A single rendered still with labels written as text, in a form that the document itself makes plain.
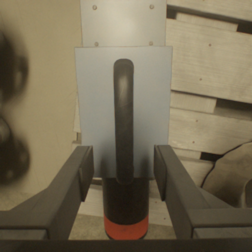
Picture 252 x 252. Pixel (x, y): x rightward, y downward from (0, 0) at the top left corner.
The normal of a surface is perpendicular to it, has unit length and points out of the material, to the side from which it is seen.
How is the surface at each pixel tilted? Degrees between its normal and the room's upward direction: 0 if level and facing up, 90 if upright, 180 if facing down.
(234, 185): 49
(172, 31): 0
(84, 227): 0
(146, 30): 0
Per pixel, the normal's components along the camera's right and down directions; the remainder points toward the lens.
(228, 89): 0.00, 0.26
